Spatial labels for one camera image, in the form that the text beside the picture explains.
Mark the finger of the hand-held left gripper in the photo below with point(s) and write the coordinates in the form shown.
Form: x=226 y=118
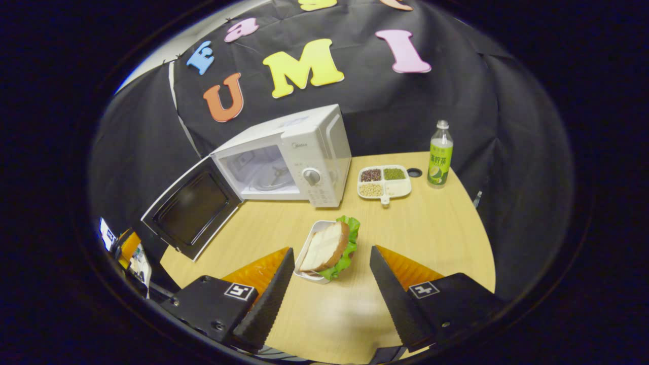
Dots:
x=129 y=246

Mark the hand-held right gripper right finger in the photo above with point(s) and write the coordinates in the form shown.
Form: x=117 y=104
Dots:
x=393 y=299

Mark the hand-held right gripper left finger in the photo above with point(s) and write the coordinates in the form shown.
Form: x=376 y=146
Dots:
x=268 y=304

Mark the lettuce sandwich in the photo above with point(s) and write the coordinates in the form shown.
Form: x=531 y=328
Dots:
x=324 y=248

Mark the white microwave oven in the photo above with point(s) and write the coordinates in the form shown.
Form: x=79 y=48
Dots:
x=314 y=147

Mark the small white rectangular dish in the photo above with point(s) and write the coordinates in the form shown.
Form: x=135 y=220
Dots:
x=309 y=241

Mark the white divided dish of beans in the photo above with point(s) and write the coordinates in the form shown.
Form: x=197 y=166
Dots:
x=398 y=188

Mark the green tea bottle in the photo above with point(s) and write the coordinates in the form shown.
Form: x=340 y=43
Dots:
x=440 y=162

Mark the black backdrop cloth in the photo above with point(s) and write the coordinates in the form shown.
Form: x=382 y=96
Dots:
x=405 y=101

